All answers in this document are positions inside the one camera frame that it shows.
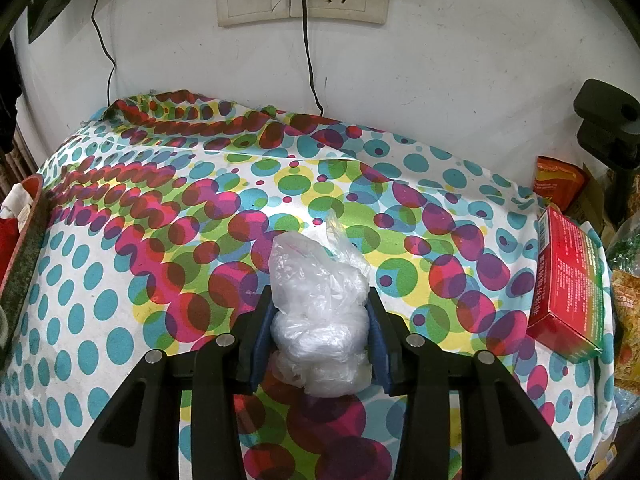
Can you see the polka dot tablecloth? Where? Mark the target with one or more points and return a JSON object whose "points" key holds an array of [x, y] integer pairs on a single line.
{"points": [[150, 220]]}

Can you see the red sock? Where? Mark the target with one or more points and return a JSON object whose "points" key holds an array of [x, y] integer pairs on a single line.
{"points": [[9, 245]]}

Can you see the round red tray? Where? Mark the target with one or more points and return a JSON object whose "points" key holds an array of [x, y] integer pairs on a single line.
{"points": [[30, 260]]}

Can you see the clear plastic bag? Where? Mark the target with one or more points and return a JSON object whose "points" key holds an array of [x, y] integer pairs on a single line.
{"points": [[315, 330]]}

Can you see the large white sock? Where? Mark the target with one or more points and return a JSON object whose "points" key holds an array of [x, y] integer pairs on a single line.
{"points": [[20, 200]]}

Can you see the red and green box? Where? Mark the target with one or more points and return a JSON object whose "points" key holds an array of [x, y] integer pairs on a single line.
{"points": [[565, 290]]}

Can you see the orange red snack bag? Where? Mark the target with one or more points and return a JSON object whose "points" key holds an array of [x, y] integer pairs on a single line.
{"points": [[557, 180]]}

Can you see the black clamp stand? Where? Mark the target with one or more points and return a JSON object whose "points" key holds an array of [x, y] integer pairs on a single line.
{"points": [[605, 110]]}

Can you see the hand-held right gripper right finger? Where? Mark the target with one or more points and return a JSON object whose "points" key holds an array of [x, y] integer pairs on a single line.
{"points": [[381, 360]]}

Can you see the pile of snack packets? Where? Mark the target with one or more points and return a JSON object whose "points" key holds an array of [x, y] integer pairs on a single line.
{"points": [[627, 320]]}

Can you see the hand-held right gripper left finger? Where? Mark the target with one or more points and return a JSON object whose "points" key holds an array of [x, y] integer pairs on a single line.
{"points": [[260, 345]]}

